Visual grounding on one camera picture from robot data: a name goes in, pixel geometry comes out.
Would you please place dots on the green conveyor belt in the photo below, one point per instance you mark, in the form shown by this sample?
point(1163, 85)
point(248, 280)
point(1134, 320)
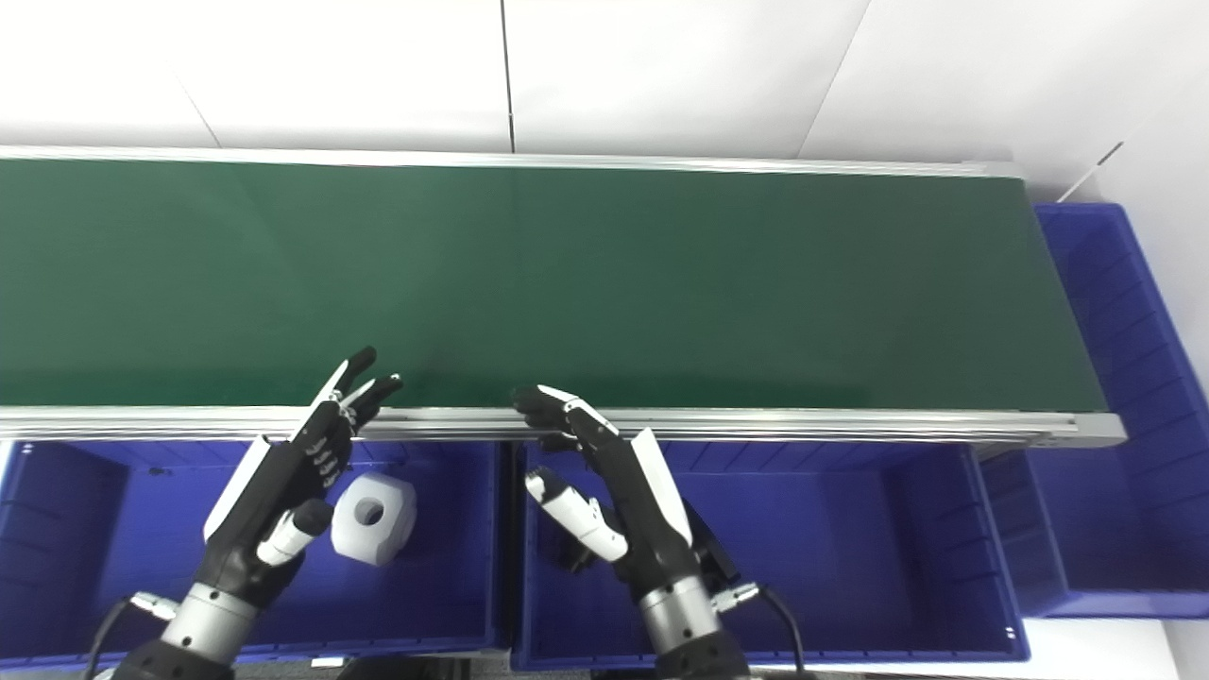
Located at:
point(661, 283)

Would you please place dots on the blue plastic bin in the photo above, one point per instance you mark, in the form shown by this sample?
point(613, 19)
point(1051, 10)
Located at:
point(94, 567)
point(1133, 425)
point(850, 548)

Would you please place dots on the white plastic part with hole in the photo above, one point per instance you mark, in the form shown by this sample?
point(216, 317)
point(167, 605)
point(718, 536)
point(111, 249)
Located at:
point(387, 529)

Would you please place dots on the thin dark rod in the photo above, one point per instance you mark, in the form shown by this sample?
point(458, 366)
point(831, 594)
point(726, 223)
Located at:
point(1105, 156)

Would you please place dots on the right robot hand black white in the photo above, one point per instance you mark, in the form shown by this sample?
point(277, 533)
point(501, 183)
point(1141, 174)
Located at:
point(642, 529)

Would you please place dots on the left robot arm silver black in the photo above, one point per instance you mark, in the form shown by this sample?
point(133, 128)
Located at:
point(203, 623)

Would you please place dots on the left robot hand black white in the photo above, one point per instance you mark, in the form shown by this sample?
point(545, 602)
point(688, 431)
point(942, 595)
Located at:
point(264, 510)

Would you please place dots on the right robot arm silver black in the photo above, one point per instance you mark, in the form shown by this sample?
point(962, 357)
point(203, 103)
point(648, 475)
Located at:
point(680, 619)

